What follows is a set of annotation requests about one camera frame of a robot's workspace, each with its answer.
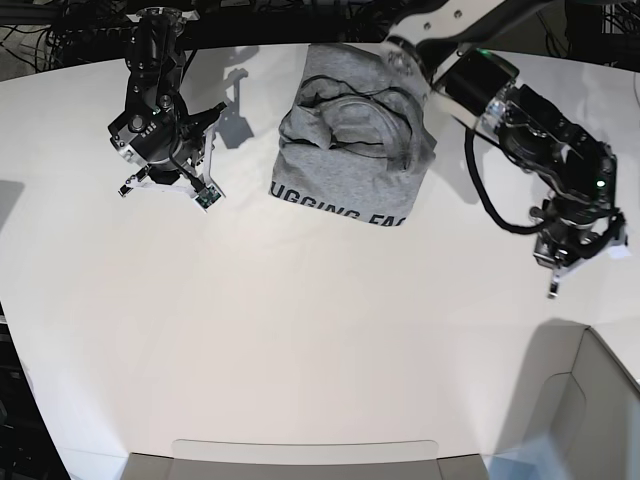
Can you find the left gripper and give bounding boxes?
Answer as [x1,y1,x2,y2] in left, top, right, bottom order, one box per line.
[533,216,626,270]

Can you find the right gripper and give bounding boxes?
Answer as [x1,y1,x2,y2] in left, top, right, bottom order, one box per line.
[108,102,227,185]

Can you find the grey T-shirt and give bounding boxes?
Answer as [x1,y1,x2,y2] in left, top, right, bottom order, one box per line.
[269,44,436,227]

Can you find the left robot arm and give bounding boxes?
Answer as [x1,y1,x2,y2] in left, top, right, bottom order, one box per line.
[384,1,628,274]

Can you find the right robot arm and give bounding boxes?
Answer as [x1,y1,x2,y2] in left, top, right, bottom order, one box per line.
[108,1,227,190]

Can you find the grey plastic bin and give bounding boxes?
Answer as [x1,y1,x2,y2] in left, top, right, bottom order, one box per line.
[486,327,639,479]

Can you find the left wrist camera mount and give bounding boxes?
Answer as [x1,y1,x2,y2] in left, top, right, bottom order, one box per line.
[547,226,631,299]

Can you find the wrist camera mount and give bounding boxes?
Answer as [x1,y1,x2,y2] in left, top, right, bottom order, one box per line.
[118,125,226,211]
[547,226,631,299]

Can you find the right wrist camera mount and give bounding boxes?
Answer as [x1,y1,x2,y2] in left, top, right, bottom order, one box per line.
[118,125,226,211]

